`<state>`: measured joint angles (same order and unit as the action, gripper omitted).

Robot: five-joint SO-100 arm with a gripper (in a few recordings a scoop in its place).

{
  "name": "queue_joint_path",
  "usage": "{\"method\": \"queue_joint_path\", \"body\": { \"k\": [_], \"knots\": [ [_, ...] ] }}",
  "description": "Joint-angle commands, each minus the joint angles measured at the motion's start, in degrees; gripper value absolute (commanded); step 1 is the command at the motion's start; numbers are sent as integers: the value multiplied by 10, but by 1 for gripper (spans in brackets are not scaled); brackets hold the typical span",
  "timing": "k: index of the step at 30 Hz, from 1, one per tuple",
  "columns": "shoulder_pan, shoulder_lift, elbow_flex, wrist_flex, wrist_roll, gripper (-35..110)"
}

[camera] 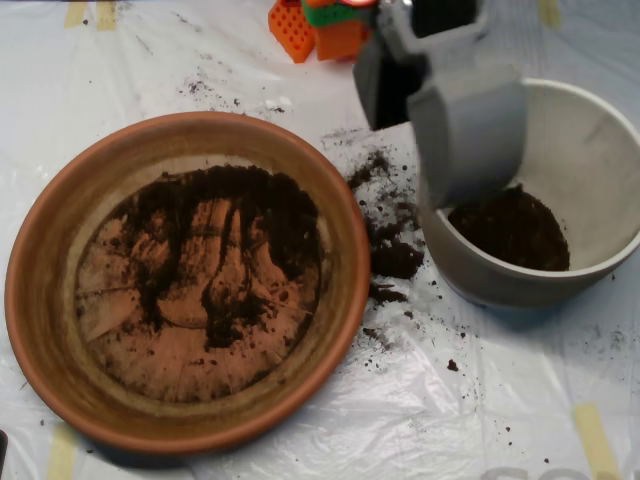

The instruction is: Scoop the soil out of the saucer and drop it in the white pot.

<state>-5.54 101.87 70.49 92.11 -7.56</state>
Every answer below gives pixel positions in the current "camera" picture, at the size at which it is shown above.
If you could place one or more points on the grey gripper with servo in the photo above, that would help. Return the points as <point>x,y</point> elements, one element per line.
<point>467,135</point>

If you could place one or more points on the dark soil layer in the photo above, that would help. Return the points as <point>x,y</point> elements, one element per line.
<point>515,240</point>

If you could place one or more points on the dark soil heap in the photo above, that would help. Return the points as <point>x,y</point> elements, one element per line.
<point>280,210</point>

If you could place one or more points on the green orange robot arm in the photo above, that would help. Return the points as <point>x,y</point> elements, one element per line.
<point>340,40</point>

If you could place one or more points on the spilled soil patch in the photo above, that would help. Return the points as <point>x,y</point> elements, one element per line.
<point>395,260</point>

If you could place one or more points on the white ceramic pot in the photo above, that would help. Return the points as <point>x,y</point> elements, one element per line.
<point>500,290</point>

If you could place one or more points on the small dark maroon crumb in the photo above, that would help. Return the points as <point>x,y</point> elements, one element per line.
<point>452,365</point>

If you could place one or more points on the terracotta plant saucer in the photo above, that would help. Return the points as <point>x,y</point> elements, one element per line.
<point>50,325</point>

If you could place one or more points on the beige masking tape strip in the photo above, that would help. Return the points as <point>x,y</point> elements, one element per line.
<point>595,440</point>
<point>62,455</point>
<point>549,12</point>
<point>106,15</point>
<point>75,12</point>

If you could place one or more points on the clear plastic cover sheet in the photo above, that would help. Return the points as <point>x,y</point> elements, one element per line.
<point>525,390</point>

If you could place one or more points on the dark object at edge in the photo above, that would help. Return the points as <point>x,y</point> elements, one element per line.
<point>2,450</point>

